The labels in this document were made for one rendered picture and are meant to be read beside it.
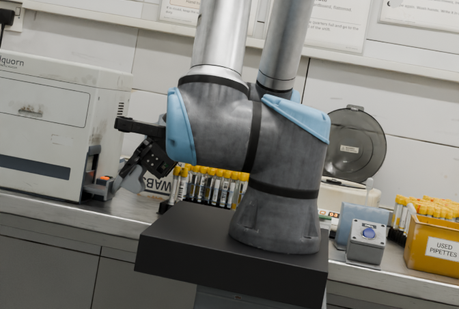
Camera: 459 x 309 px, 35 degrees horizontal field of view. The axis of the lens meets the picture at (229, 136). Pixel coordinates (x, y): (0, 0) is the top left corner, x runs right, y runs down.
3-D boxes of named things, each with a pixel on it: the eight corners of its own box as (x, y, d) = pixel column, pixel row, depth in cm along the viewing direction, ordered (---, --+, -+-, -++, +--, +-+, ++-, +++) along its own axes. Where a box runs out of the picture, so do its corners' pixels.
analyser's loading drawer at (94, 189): (16, 182, 158) (20, 158, 158) (28, 179, 165) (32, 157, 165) (106, 200, 156) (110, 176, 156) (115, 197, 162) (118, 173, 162)
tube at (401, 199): (394, 238, 184) (402, 196, 184) (388, 236, 186) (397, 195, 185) (398, 238, 185) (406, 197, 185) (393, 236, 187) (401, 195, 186)
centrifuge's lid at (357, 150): (317, 97, 203) (321, 102, 211) (298, 184, 201) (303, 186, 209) (394, 111, 197) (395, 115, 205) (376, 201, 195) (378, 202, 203)
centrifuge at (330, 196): (266, 223, 175) (275, 173, 174) (290, 211, 203) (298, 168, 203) (365, 246, 168) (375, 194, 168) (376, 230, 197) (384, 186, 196)
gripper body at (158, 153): (156, 182, 154) (192, 139, 152) (126, 156, 154) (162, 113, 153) (164, 179, 161) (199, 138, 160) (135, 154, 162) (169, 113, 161)
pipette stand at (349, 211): (337, 249, 157) (345, 204, 157) (332, 243, 164) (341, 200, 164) (382, 258, 157) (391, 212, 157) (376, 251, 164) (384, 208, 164)
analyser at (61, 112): (-43, 180, 159) (-22, 44, 157) (10, 171, 186) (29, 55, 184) (91, 207, 155) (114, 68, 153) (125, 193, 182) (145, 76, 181)
